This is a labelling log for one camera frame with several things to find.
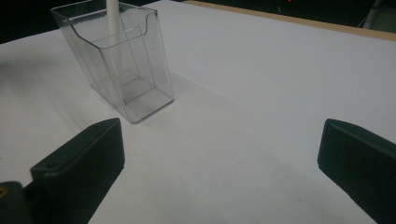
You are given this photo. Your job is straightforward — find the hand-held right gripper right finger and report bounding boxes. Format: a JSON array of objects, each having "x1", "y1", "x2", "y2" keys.
[{"x1": 317, "y1": 118, "x2": 396, "y2": 224}]

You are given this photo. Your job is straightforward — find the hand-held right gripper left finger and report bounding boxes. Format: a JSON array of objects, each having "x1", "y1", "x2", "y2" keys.
[{"x1": 30, "y1": 117, "x2": 126, "y2": 224}]

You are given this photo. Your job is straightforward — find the clear plastic pen holder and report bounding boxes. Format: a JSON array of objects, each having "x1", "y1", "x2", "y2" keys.
[{"x1": 49, "y1": 0, "x2": 175, "y2": 125}]

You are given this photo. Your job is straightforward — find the white marker pen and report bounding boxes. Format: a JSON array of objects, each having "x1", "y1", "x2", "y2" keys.
[{"x1": 106, "y1": 0, "x2": 125, "y2": 76}]

